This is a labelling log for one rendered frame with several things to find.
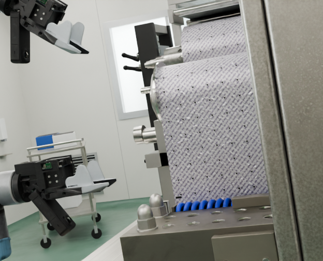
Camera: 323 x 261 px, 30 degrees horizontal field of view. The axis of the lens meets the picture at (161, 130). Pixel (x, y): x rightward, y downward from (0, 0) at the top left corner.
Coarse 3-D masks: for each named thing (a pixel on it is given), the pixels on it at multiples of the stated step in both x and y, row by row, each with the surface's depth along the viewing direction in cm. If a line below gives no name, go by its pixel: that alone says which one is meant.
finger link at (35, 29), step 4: (28, 24) 128; (28, 28) 128; (32, 28) 127; (36, 28) 127; (40, 28) 127; (44, 28) 129; (32, 32) 127; (36, 32) 127; (40, 32) 127; (44, 32) 127; (40, 36) 126; (44, 36) 126; (48, 36) 127; (52, 36) 127; (48, 40) 126; (52, 40) 127; (52, 44) 127
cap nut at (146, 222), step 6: (144, 204) 105; (138, 210) 104; (144, 210) 104; (150, 210) 104; (138, 216) 104; (144, 216) 104; (150, 216) 104; (138, 222) 104; (144, 222) 104; (150, 222) 104; (138, 228) 106; (144, 228) 104; (150, 228) 104; (156, 228) 104
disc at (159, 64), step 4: (156, 64) 122; (160, 64) 124; (164, 64) 126; (156, 68) 121; (156, 72) 121; (156, 76) 120; (156, 80) 120; (156, 88) 119; (156, 92) 119; (156, 96) 118; (156, 100) 118; (156, 104) 118; (156, 108) 118; (160, 116) 119; (160, 120) 120
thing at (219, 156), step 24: (192, 120) 117; (216, 120) 116; (240, 120) 115; (168, 144) 119; (192, 144) 118; (216, 144) 116; (240, 144) 115; (192, 168) 118; (216, 168) 117; (240, 168) 116; (264, 168) 114; (192, 192) 119; (216, 192) 118; (240, 192) 116; (264, 192) 115
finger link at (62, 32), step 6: (48, 24) 128; (54, 24) 128; (66, 24) 126; (48, 30) 128; (54, 30) 128; (60, 30) 127; (66, 30) 126; (54, 36) 127; (60, 36) 127; (66, 36) 127; (60, 42) 126; (66, 42) 126; (60, 48) 127; (66, 48) 127; (72, 48) 126
